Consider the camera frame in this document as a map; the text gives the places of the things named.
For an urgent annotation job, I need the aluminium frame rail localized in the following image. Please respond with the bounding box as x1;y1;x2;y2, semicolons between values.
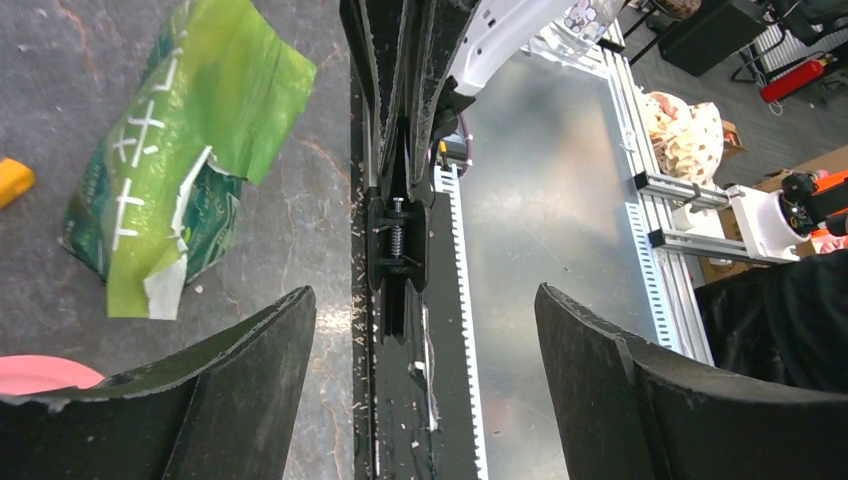
524;26;781;364

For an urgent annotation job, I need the pink plastic litter box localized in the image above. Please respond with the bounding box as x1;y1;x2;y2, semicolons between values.
1;355;105;395

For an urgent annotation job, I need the red fire extinguisher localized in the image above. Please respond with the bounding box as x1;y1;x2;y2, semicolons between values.
760;55;836;103

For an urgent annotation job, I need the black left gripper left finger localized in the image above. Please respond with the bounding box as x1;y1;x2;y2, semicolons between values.
1;286;317;479

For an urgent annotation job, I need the white slotted cable duct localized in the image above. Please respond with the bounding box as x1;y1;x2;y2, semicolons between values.
435;165;489;479

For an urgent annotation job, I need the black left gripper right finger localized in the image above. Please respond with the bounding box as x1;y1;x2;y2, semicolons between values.
535;283;847;479

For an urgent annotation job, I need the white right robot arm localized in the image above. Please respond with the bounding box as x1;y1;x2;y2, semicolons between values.
339;1;625;195

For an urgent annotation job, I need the yellow plastic scoop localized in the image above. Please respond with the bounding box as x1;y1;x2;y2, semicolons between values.
0;157;36;209

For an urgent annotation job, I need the green cat litter bag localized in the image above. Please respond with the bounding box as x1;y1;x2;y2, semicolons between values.
62;1;316;320

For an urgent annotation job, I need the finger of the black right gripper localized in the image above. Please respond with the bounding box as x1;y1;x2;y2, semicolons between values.
407;1;479;186
339;0;412;189

